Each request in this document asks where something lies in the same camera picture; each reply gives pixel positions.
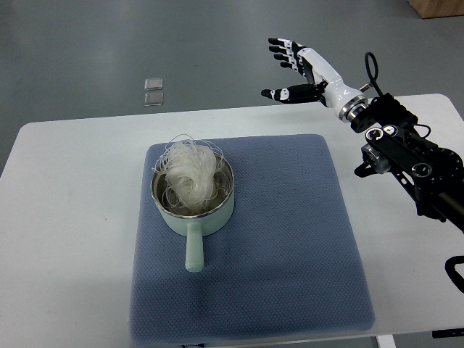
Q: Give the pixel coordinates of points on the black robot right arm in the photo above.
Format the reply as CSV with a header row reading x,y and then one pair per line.
x,y
431,175

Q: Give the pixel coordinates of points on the upper metal floor plate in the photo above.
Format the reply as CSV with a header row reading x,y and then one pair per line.
x,y
153,84

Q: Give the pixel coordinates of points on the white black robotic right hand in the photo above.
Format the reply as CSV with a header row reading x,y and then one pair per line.
x,y
323,83

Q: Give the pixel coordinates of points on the white vermicelli noodle bundle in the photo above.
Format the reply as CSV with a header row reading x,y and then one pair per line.
x,y
189,167

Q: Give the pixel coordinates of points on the wooden box corner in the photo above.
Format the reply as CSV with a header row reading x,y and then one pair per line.
x,y
428,9

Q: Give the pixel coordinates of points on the mint green steel pot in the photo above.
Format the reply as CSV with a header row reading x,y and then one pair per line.
x,y
195,223

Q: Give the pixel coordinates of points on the blue textured table mat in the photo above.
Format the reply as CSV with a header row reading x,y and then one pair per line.
x,y
286,262

